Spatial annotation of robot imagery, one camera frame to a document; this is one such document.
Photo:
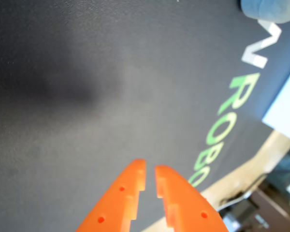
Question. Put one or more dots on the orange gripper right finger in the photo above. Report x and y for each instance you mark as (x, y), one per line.
(188, 207)

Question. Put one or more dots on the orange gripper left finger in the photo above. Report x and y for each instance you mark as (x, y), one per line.
(116, 203)

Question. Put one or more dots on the dark brown furniture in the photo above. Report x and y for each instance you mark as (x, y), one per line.
(273, 207)

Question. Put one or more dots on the grey square case gold emblem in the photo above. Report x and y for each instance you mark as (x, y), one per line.
(268, 9)

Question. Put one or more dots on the dark mat WOWROBO print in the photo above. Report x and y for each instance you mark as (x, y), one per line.
(111, 72)

